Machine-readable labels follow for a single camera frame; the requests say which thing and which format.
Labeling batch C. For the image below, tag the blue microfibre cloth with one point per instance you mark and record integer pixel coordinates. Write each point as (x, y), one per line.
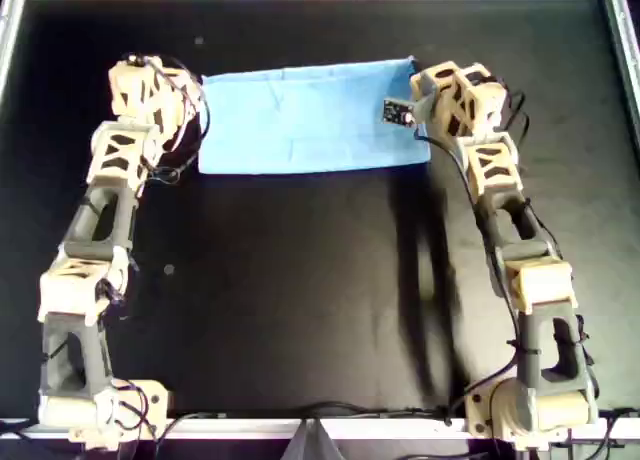
(310, 125)

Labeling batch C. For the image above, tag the right tan grey robot arm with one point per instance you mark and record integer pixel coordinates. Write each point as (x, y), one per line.
(492, 170)

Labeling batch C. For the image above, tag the right tan gripper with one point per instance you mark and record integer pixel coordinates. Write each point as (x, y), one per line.
(465, 95)

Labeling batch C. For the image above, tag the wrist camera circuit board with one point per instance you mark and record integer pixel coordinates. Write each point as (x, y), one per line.
(395, 111)

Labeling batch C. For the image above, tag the left tan gripper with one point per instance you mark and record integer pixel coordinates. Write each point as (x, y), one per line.
(145, 90)

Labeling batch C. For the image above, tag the left tan grey robot arm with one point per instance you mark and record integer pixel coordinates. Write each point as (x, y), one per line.
(115, 155)

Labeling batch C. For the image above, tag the grey triangular stand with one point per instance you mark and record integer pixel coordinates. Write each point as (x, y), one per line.
(312, 445)

